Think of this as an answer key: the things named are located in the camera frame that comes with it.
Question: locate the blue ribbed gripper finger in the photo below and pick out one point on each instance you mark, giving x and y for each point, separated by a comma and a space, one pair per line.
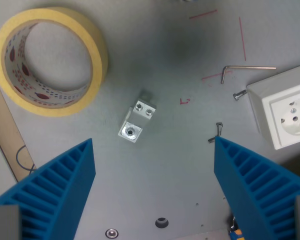
52, 190
260, 190

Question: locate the blue yellow object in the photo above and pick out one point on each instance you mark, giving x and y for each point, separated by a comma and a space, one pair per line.
236, 233

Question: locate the small hammer head screw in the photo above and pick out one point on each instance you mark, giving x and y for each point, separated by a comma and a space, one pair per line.
211, 139
219, 128

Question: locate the round metal table screw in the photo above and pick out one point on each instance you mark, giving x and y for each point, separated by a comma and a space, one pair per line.
111, 233

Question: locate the wooden board with black line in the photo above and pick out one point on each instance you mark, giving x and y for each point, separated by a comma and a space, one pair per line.
5, 130

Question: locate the socket head screw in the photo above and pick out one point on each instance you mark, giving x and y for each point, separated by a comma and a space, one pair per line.
240, 95

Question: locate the metal allen key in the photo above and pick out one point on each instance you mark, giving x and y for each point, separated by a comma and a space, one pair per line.
245, 68

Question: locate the yellow masking tape roll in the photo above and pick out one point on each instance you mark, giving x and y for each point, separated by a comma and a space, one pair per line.
95, 50

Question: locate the white wall power socket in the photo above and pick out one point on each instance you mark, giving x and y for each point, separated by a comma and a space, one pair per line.
282, 105

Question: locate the aluminium angle bracket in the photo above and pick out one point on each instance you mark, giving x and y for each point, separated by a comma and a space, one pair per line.
136, 120

